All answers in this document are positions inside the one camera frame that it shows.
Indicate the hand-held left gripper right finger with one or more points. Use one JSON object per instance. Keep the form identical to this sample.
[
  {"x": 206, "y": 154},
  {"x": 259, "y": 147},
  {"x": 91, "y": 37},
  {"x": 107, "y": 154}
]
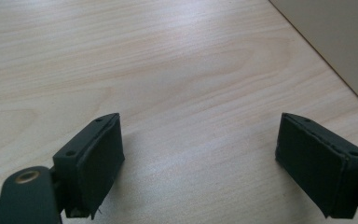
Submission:
[{"x": 320, "y": 168}]

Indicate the beige box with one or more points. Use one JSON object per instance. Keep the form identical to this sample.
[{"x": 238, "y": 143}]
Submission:
[{"x": 338, "y": 37}]

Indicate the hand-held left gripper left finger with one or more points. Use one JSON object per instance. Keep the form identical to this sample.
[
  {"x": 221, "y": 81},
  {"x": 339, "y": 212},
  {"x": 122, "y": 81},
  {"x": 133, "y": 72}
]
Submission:
[{"x": 87, "y": 161}]

